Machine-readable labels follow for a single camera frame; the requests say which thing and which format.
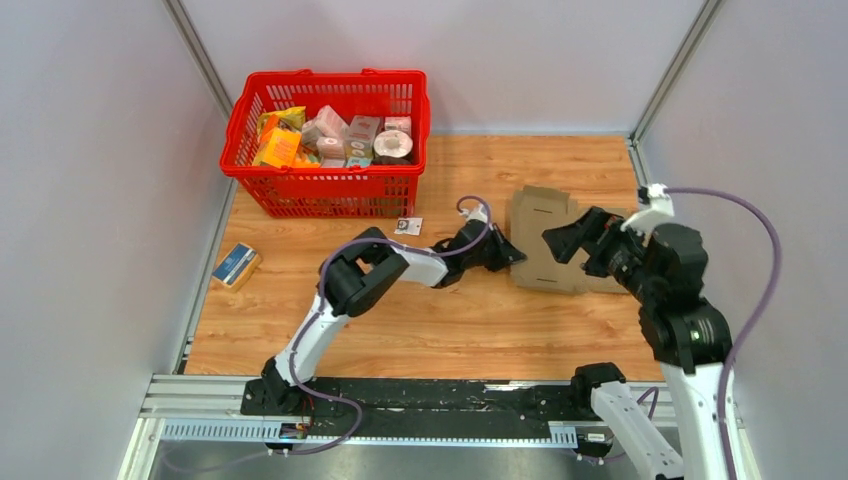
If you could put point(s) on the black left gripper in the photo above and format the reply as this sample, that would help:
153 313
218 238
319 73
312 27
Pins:
506 252

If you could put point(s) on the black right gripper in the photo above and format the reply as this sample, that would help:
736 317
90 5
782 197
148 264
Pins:
598 227

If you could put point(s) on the brown cardboard paper box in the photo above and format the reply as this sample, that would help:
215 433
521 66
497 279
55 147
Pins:
534 210

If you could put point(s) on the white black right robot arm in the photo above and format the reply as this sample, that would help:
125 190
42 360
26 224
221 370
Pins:
661 264

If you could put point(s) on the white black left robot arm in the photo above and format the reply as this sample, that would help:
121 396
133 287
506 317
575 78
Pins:
351 281

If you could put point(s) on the orange snack box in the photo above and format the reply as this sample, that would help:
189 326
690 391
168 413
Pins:
278 148

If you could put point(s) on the blue yellow small box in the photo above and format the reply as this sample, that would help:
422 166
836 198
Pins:
236 268

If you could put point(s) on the small clear plastic packet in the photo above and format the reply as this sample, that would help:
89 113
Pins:
409 226

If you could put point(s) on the red plastic shopping basket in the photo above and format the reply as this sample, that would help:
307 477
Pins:
330 177

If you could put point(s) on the round tape roll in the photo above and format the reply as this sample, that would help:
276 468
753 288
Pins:
393 147

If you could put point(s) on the pink white carton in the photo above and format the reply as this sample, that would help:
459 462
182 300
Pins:
330 123

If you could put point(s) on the yellow snack bag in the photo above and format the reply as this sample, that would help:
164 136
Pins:
291 119

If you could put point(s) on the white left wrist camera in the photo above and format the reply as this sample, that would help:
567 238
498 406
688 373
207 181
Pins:
477 213

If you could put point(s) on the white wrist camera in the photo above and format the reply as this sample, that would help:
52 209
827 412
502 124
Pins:
656 208
477 213

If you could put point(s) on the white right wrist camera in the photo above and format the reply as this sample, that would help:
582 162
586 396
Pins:
656 208

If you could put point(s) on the aluminium frame rail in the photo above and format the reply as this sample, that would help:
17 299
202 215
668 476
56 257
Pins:
208 408

